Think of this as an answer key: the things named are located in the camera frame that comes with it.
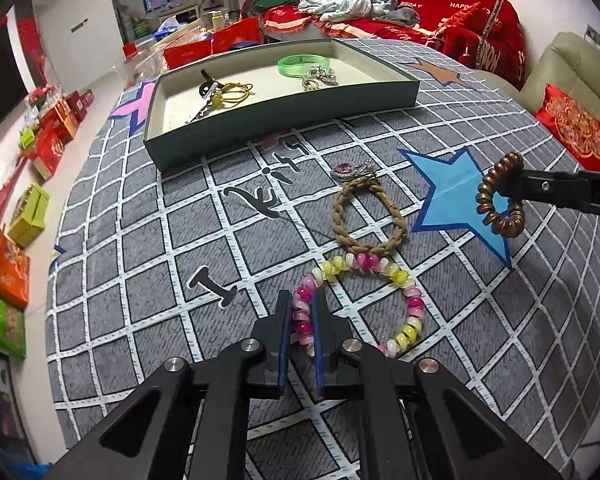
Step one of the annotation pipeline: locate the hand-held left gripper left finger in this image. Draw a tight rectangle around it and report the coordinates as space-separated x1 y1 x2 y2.
45 290 294 480

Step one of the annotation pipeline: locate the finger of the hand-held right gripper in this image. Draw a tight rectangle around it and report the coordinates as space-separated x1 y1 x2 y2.
509 168 600 213

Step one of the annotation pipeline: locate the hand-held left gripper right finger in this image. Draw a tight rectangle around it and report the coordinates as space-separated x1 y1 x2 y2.
311 289 564 480

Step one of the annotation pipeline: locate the brown spiral hair tie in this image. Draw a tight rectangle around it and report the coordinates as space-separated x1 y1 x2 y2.
475 151 527 238

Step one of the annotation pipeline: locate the pink yellow bead bracelet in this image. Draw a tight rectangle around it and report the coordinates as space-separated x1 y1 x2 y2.
291 254 425 360

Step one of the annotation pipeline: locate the grey-green shallow tray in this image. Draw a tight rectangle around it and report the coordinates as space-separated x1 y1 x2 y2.
144 37 421 172

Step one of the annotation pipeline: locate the metal hair clip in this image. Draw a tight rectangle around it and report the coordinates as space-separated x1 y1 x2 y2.
184 94 216 125

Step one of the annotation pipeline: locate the yellow cord with keys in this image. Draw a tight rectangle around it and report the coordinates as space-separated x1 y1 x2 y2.
209 82 255 110

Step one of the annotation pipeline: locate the silver heart keychain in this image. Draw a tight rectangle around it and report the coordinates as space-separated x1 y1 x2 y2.
301 66 339 92

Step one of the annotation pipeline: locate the black claw hair clip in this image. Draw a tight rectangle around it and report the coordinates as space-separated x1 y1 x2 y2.
199 70 222 99

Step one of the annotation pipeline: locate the green translucent bangle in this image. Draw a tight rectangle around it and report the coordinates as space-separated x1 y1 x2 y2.
277 53 334 79

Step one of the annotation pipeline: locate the red gold embroidered cushion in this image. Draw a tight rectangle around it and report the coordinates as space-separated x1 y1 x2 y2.
536 84 600 174

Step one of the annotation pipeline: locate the grey checked tablecloth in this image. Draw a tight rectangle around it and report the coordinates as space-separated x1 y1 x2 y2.
47 37 600 480

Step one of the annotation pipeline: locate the pale green armchair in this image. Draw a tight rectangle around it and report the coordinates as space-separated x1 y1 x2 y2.
520 31 600 173

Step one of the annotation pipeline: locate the purple gem pendant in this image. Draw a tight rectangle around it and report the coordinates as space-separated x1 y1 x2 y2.
330 159 380 181

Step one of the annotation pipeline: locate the black metal stand pole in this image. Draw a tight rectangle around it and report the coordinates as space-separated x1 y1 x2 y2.
475 0 537 69

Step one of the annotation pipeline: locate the red bed with clothes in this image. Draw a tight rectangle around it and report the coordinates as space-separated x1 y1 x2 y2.
260 0 527 92

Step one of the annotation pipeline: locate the light blue clothes pile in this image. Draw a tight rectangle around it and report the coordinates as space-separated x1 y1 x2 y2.
298 0 422 26

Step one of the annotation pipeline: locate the green gift bag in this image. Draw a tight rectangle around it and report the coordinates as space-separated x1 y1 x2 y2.
0 292 27 360

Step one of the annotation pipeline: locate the orange gift bag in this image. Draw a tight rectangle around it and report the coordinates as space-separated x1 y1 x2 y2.
0 235 31 310

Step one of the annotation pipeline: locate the yellow-green carton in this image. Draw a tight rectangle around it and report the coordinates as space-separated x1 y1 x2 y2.
7 182 51 249

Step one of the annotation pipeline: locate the red gold gift box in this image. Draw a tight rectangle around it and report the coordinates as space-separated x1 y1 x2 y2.
27 130 66 181
50 99 79 141

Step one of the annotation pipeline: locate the dark red gift box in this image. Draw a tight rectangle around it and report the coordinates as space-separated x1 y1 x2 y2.
67 90 95 122

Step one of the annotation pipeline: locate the dark green cloth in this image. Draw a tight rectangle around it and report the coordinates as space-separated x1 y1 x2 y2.
240 0 307 19

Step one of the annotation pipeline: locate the pink flower bouquet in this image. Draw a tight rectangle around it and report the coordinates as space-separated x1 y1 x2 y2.
27 85 62 109

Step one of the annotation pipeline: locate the brown braided bracelet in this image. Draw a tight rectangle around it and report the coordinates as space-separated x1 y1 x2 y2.
331 176 409 256

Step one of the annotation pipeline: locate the red wall decoration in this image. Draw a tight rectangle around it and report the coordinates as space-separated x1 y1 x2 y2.
15 17 48 92

